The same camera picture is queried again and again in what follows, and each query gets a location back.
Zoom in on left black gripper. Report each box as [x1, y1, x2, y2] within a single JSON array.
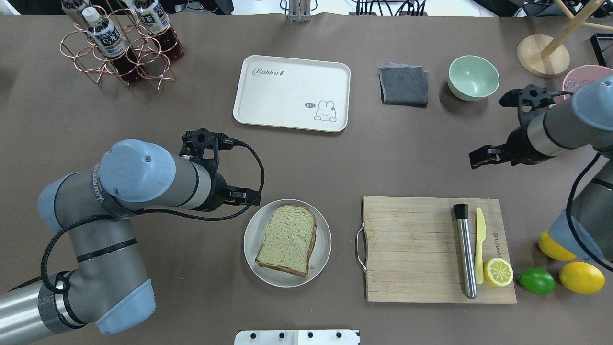
[[206, 174, 261, 211]]

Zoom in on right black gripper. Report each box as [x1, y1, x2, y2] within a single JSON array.
[[469, 127, 551, 170]]

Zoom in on plain bread slice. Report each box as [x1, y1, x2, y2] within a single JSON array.
[[255, 205, 316, 279]]

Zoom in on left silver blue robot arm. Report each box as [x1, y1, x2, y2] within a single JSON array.
[[1, 133, 262, 345]]

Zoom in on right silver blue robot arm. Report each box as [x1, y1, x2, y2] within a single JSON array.
[[469, 76, 613, 271]]

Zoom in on cream rabbit tray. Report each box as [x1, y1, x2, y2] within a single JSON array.
[[233, 55, 351, 133]]

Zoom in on steel muddler black tip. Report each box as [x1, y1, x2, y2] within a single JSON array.
[[453, 203, 477, 299]]

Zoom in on white round plate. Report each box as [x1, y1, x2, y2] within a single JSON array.
[[243, 199, 331, 288]]

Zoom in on yellow plastic knife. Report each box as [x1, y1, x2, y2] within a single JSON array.
[[474, 207, 487, 285]]

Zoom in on mint green bowl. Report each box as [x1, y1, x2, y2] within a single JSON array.
[[447, 55, 500, 101]]

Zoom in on yellow lemon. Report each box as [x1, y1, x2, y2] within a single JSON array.
[[559, 261, 606, 294], [538, 230, 576, 261]]

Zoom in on wooden cup stand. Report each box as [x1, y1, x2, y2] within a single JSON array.
[[516, 0, 613, 79]]

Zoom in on folded grey cloth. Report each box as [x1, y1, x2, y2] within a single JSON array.
[[379, 63, 429, 108]]

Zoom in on pink bowl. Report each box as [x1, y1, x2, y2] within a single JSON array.
[[561, 65, 613, 92]]

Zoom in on lemon half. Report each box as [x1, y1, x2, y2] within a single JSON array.
[[483, 257, 514, 288]]

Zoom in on green lime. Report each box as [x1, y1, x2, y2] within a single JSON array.
[[517, 268, 556, 295]]

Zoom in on tea bottle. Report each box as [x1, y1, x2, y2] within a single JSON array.
[[82, 6, 140, 82], [133, 0, 184, 61], [61, 0, 91, 29]]

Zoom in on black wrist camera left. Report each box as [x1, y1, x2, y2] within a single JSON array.
[[178, 128, 238, 168]]

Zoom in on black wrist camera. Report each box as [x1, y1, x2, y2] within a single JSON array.
[[178, 128, 238, 168], [499, 84, 574, 124]]

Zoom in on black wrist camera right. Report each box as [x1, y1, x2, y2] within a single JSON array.
[[499, 84, 574, 124]]

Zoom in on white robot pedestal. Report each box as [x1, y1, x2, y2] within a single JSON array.
[[234, 328, 361, 345]]

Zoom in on aluminium frame post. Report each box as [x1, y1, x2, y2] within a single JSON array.
[[286, 0, 312, 23]]

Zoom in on copper wire bottle rack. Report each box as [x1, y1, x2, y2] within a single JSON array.
[[60, 0, 184, 90]]

